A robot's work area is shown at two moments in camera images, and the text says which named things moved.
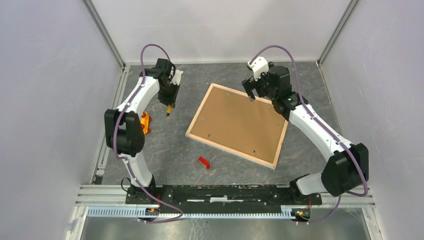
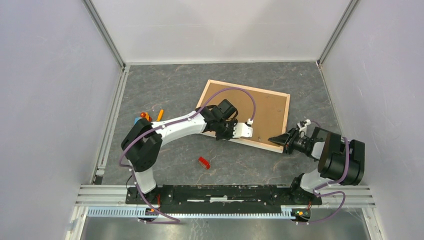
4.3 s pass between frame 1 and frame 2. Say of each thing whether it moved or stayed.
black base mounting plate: stayed
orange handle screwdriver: moved
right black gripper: moved
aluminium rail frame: stayed
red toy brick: stayed
